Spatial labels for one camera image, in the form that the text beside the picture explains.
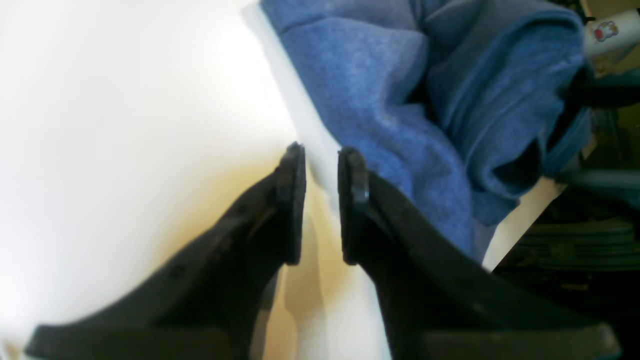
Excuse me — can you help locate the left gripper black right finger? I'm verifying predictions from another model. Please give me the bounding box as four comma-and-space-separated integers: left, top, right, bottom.
338, 147, 621, 360

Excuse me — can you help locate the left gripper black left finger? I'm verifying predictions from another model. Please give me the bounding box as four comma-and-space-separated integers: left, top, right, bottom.
25, 142, 306, 360

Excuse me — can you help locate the blue grey T-shirt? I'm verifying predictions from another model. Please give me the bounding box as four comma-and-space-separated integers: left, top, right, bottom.
260, 0, 592, 262

